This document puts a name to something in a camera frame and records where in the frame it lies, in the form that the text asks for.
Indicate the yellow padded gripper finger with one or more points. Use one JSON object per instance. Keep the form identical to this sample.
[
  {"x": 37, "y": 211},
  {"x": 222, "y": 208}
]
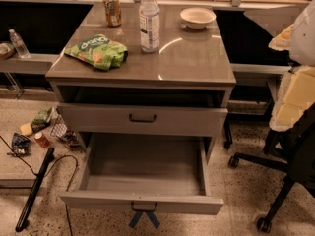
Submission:
[
  {"x": 296, "y": 94},
  {"x": 281, "y": 42}
]

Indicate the clear plastic water bottle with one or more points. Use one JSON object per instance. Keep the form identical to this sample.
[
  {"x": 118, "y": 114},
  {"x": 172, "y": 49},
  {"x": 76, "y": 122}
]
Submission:
[{"x": 149, "y": 25}]

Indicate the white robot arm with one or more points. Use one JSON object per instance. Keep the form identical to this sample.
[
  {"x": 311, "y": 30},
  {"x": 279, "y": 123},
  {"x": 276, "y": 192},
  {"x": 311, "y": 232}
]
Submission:
[{"x": 302, "y": 49}]

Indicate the open lower grey drawer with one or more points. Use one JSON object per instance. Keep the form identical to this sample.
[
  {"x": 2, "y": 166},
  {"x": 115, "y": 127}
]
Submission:
[{"x": 166, "y": 174}]

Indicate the grey drawer cabinet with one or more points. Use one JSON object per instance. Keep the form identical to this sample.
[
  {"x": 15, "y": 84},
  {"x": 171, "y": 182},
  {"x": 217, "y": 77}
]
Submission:
[{"x": 190, "y": 69}]

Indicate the closed upper grey drawer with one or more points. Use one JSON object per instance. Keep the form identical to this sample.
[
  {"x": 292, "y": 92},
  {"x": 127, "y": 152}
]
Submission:
[{"x": 150, "y": 120}]

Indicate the small water bottle on shelf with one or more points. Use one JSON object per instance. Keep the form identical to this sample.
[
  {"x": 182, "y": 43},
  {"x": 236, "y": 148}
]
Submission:
[{"x": 19, "y": 44}]

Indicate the black office chair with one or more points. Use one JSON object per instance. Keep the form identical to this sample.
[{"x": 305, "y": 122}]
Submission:
[{"x": 294, "y": 149}]

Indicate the white bowl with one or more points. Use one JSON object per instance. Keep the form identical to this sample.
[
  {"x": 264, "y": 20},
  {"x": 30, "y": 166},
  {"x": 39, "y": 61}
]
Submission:
[{"x": 197, "y": 18}]

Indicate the orange soda can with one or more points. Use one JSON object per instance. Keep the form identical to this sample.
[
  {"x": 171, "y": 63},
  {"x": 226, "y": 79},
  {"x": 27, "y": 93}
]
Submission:
[{"x": 112, "y": 12}]

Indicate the green chip bag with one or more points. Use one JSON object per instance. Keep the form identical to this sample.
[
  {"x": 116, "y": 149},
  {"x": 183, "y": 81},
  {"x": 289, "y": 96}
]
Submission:
[{"x": 100, "y": 52}]

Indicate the dark snack packet by basket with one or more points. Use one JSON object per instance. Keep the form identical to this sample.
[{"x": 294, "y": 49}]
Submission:
[{"x": 70, "y": 141}]

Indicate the green snack bag on floor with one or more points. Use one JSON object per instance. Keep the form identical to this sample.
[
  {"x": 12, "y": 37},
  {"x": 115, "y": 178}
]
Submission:
[{"x": 41, "y": 120}]

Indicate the black bar on floor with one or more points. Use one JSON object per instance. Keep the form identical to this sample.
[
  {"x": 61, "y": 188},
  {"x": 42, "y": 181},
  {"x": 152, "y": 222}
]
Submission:
[{"x": 23, "y": 220}]

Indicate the small red can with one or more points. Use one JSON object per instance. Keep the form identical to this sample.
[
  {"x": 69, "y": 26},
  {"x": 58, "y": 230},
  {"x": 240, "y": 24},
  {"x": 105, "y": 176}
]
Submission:
[{"x": 41, "y": 139}]

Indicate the yellow sponge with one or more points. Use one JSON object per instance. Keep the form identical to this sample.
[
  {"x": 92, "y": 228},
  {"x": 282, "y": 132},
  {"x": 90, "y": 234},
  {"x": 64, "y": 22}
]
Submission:
[{"x": 26, "y": 129}]

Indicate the bowl on left shelf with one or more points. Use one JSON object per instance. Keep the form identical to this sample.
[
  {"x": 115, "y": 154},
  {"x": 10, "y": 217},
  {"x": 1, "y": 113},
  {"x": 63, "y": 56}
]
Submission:
[{"x": 6, "y": 50}]

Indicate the dark blue snack bag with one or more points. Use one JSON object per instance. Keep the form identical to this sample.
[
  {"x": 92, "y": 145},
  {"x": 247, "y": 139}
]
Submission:
[{"x": 19, "y": 145}]

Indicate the wire mesh basket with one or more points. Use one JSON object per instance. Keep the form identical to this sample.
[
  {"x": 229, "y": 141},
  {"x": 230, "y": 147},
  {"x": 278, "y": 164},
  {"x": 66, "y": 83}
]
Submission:
[{"x": 59, "y": 128}]

